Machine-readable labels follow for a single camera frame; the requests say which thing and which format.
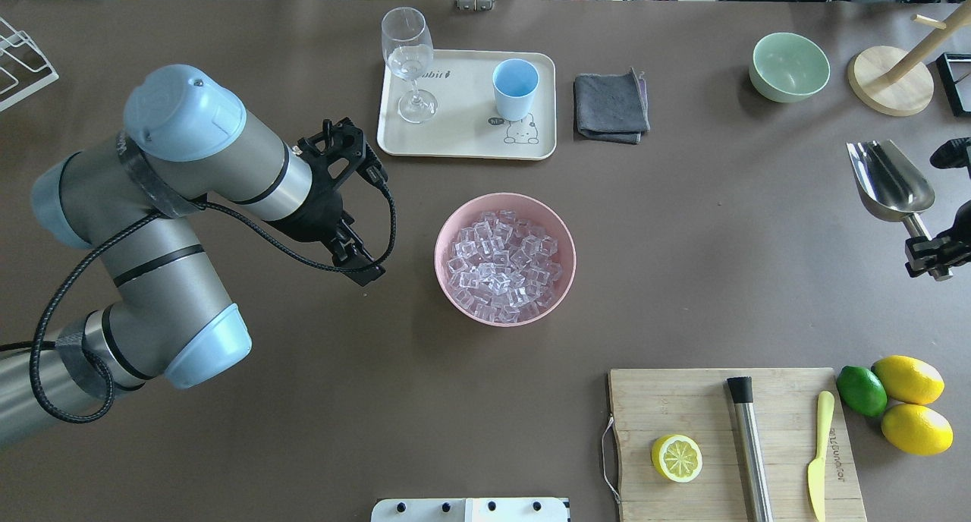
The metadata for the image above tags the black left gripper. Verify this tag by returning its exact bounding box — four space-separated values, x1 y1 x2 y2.
269 118 389 287

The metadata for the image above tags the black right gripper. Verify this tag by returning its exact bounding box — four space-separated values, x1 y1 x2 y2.
905 137 970 276

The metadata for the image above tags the metal ice scoop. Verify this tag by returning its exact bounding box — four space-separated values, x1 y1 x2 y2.
846 140 953 282

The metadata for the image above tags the pink bowl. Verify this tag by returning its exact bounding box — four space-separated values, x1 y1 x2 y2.
434 193 577 326

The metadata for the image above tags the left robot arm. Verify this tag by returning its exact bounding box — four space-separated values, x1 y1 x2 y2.
1 64 391 447

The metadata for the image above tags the pile of clear ice cubes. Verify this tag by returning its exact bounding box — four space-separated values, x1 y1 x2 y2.
444 209 566 325

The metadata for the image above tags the light blue cup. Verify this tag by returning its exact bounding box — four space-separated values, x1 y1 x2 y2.
492 58 539 121

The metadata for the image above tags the upper whole lemon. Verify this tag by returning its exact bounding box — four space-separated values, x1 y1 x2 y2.
871 354 944 405

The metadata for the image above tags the whole lemon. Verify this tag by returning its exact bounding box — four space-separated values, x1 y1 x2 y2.
871 354 944 405
881 404 954 456

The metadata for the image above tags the green lime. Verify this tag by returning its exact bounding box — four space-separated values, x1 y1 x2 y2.
836 366 888 418

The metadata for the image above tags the cream rabbit tray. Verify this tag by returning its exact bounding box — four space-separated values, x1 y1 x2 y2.
376 49 558 160

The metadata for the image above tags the lower whole lemon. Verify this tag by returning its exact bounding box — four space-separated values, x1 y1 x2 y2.
881 404 954 456

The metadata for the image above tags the wooden mug tree stand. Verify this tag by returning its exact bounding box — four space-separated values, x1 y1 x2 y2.
847 1 970 117

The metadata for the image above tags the clear wine glass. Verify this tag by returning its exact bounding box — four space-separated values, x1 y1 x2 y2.
381 6 438 124

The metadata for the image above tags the green bowl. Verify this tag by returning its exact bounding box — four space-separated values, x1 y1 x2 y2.
749 33 830 103

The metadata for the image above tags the yellow plastic knife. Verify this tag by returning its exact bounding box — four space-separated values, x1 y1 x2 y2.
806 390 835 521

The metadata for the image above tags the steel muddler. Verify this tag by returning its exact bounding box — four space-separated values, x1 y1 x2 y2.
726 376 775 521

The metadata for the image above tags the grey folded cloth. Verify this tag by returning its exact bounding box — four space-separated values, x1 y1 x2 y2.
573 67 651 145

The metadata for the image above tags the wooden cutting board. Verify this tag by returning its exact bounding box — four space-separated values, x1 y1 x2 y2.
609 369 837 521

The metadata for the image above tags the half lemon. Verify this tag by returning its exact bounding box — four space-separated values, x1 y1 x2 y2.
651 433 703 483

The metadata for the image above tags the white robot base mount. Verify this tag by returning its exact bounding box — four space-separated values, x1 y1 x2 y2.
370 495 571 521

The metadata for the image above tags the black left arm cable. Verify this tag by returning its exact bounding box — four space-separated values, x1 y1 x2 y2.
29 175 398 424

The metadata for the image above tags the white wire cup rack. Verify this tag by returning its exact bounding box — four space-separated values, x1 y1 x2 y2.
1 18 59 111

